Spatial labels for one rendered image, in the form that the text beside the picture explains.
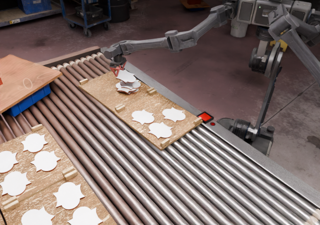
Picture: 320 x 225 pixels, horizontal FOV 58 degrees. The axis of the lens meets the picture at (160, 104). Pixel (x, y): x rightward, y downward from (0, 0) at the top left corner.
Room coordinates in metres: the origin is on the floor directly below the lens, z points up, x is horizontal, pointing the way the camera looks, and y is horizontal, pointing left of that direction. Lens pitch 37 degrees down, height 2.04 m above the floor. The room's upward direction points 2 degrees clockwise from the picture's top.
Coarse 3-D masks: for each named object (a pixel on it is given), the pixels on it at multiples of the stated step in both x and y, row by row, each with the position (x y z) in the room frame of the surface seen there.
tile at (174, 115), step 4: (172, 108) 1.41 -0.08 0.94; (164, 112) 1.37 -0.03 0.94; (168, 112) 1.37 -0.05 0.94; (172, 112) 1.37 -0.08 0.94; (176, 112) 1.37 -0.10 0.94; (180, 112) 1.37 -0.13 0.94; (164, 116) 1.34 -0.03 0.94; (168, 116) 1.33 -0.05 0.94; (172, 116) 1.33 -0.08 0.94; (176, 116) 1.33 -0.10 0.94; (180, 116) 1.34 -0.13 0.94; (184, 116) 1.34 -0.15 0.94; (172, 120) 1.30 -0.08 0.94; (176, 120) 1.30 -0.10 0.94; (180, 120) 1.30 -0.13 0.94
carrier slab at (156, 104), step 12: (156, 96) 1.55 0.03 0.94; (132, 108) 1.41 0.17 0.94; (144, 108) 1.41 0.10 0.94; (156, 108) 1.42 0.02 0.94; (168, 108) 1.42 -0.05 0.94; (180, 108) 1.43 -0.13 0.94; (156, 120) 1.30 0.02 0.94; (168, 120) 1.31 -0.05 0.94; (192, 120) 1.31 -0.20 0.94; (144, 132) 1.20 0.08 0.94; (180, 132) 1.21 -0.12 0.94; (156, 144) 1.10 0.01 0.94; (168, 144) 1.11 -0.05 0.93
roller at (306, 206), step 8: (104, 56) 2.11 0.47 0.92; (200, 128) 1.27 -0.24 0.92; (208, 136) 1.21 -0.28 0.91; (216, 136) 1.20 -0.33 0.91; (216, 144) 1.16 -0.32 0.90; (224, 144) 1.14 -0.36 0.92; (232, 152) 1.08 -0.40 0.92; (240, 160) 1.03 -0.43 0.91; (248, 160) 1.03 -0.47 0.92; (248, 168) 0.99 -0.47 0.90; (256, 168) 0.97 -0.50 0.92; (264, 176) 0.93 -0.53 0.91; (272, 184) 0.89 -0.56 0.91; (280, 184) 0.88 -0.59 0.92; (280, 192) 0.85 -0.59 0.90; (288, 192) 0.84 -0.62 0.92; (296, 200) 0.80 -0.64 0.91; (304, 200) 0.80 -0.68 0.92; (304, 208) 0.76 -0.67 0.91; (312, 208) 0.75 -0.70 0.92
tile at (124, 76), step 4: (116, 72) 1.62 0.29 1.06; (120, 72) 1.63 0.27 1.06; (124, 72) 1.64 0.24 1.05; (128, 72) 1.65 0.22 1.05; (120, 76) 1.59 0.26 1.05; (124, 76) 1.60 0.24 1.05; (128, 76) 1.61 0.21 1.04; (132, 76) 1.63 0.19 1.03; (124, 80) 1.57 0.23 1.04; (128, 80) 1.58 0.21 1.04; (132, 80) 1.59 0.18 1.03
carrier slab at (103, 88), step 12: (108, 72) 1.83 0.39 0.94; (84, 84) 1.66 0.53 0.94; (96, 84) 1.66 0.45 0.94; (108, 84) 1.67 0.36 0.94; (144, 84) 1.68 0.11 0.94; (96, 96) 1.52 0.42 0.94; (108, 96) 1.53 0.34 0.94; (120, 96) 1.53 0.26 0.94; (132, 96) 1.54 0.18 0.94; (144, 96) 1.54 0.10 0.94; (108, 108) 1.41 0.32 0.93
